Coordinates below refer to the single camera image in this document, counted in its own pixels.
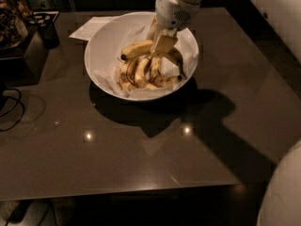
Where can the black patterned coaster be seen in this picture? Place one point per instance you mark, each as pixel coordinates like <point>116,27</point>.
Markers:
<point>43,18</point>

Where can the dark box stand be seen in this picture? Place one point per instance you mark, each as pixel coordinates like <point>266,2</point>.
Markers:
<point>23,65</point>

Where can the glass jar with snacks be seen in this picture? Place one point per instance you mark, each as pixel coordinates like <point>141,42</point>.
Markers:
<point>13,30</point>

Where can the white paper sheet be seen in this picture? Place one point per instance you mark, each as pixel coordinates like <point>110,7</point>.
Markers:
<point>89,29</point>

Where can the white ceramic bowl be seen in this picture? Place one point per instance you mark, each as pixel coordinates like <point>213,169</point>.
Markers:
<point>103,44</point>

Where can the white paper liner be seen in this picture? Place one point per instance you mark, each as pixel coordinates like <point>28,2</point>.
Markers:
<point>138,93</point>

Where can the dark cup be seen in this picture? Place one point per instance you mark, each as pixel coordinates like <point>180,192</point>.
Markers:
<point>49,36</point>

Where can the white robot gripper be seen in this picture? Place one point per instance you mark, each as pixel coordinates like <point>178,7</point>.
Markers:
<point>173,11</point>

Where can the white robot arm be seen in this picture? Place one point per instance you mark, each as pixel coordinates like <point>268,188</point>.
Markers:
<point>281,203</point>

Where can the yellow banana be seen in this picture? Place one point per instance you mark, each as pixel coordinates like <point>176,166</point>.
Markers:
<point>143,47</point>

